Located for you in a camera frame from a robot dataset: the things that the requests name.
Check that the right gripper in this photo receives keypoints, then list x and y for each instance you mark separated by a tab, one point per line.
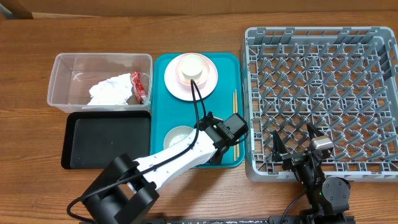
293	159

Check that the red sauce packet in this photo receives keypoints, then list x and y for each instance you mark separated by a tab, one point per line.
138	88

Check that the clear plastic bin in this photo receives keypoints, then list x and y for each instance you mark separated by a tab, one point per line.
73	75

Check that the pink bowl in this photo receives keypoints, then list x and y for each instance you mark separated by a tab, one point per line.
199	81

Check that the white rice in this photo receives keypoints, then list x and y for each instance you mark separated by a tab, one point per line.
177	138

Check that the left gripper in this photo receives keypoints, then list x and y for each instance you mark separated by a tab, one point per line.
216	160

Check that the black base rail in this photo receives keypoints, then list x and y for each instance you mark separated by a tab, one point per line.
217	221

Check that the white cup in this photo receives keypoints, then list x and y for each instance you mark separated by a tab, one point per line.
191	66

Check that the white plate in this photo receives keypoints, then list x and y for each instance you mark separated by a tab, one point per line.
183	92

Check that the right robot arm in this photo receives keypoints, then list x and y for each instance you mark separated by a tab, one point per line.
328	196

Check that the wooden chopstick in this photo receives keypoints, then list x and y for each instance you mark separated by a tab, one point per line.
234	110
236	107

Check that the teal serving tray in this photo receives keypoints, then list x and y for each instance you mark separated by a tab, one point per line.
169	112

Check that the white napkin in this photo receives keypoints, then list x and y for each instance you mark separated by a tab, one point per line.
113	91

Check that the grey dishwasher rack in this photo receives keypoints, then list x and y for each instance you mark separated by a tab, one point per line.
343	80

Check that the black tray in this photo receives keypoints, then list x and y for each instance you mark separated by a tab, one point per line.
93	139

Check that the grey bowl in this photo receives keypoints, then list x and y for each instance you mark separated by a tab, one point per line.
177	130

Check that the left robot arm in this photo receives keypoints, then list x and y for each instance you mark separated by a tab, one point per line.
127	188

